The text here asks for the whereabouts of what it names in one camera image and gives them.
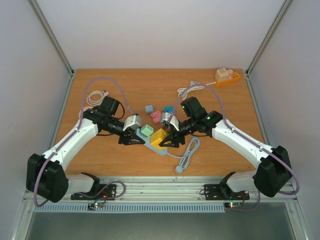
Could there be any beige cube plug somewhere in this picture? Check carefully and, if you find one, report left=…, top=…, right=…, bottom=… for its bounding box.
left=215, top=68, right=229, bottom=82

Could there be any white power strip cord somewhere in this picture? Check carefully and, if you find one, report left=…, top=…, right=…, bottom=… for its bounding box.
left=86, top=90, right=110, bottom=107

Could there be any green small plug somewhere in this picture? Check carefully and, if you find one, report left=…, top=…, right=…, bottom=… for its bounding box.
left=140, top=124, right=154, bottom=138

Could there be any white coiled cable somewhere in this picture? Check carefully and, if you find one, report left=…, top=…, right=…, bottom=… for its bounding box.
left=176, top=79, right=217, bottom=100

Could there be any controller board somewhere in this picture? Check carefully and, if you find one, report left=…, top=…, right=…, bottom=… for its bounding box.
left=224, top=201, right=244, bottom=209
left=87, top=202, right=104, bottom=211

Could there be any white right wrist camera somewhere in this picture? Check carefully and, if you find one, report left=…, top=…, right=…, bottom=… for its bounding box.
left=162, top=113, right=180, bottom=131

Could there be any round beige power strip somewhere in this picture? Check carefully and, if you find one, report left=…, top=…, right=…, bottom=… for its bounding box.
left=78, top=106, right=92, bottom=118

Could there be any pink plug adapter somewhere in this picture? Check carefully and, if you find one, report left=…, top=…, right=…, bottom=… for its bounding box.
left=150, top=111, right=162, bottom=123

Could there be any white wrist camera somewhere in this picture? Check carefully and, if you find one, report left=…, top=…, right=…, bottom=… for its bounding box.
left=123, top=115, right=142, bottom=131
left=162, top=113, right=180, bottom=131

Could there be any yellow cube socket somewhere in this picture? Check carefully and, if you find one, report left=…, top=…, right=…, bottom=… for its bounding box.
left=150, top=128, right=169, bottom=151

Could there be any orange power strip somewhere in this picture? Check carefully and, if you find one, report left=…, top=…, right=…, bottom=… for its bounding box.
left=215, top=72, right=240, bottom=87

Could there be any light blue usb charger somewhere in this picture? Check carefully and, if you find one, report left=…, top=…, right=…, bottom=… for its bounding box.
left=144, top=104, right=157, bottom=114

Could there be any grey blue strip base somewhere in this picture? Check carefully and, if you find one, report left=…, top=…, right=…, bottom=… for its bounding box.
left=135, top=128, right=168, bottom=156

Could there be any left controller board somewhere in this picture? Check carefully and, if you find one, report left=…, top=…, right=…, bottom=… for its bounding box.
left=87, top=202, right=104, bottom=211

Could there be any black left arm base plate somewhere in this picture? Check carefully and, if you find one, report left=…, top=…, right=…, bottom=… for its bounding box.
left=70, top=183, right=117, bottom=201

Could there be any aluminium rail frame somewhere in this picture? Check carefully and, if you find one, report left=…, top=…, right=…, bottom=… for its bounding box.
left=9, top=69, right=311, bottom=240

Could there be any right controller board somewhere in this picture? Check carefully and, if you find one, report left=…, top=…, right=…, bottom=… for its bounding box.
left=224, top=201, right=244, bottom=209

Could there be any teal plug adapter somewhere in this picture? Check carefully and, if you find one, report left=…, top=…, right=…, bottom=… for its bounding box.
left=163, top=105, right=174, bottom=113

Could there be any grey slotted cable duct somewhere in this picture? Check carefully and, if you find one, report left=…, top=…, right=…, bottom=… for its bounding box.
left=34, top=202, right=225, bottom=214

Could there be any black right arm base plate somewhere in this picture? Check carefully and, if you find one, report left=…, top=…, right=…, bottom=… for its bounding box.
left=199, top=184, right=250, bottom=201

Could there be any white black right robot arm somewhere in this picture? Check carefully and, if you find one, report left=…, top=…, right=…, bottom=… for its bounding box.
left=159, top=97, right=293, bottom=199

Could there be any grey cable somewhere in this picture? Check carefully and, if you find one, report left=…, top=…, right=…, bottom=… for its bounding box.
left=166, top=137, right=201, bottom=174

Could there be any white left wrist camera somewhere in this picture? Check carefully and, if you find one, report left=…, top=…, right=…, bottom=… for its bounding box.
left=123, top=115, right=142, bottom=131

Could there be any white 66W usb charger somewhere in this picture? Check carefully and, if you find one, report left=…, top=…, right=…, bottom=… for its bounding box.
left=160, top=112, right=171, bottom=125

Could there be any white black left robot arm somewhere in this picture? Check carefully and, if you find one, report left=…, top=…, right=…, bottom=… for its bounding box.
left=26, top=96, right=145, bottom=203

